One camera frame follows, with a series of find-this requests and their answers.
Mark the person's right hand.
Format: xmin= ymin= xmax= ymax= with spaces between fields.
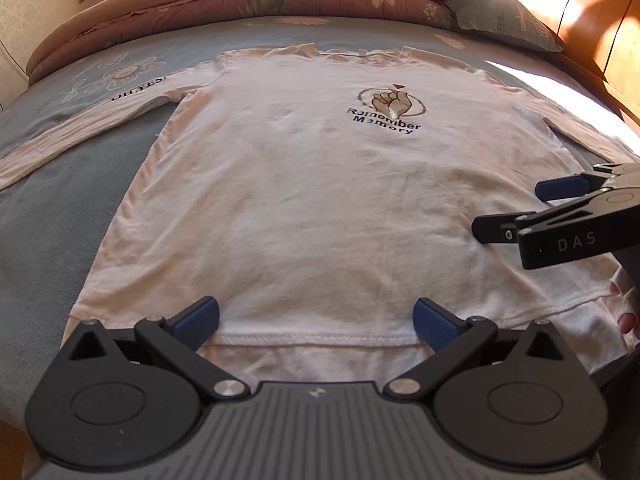
xmin=609 ymin=267 xmax=640 ymax=336

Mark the white long-sleeved shirt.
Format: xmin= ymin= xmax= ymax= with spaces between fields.
xmin=0 ymin=45 xmax=640 ymax=391

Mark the wooden headboard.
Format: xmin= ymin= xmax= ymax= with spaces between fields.
xmin=530 ymin=0 xmax=640 ymax=126

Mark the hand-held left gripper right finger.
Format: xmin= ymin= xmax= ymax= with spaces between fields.
xmin=384 ymin=298 xmax=577 ymax=402

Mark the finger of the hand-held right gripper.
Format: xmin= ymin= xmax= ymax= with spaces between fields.
xmin=471 ymin=210 xmax=556 ymax=247
xmin=534 ymin=161 xmax=640 ymax=207

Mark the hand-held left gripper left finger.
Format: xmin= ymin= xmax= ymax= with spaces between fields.
xmin=67 ymin=296 xmax=250 ymax=402

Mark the grey-blue printed pillow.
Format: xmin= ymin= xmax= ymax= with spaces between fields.
xmin=442 ymin=0 xmax=566 ymax=53

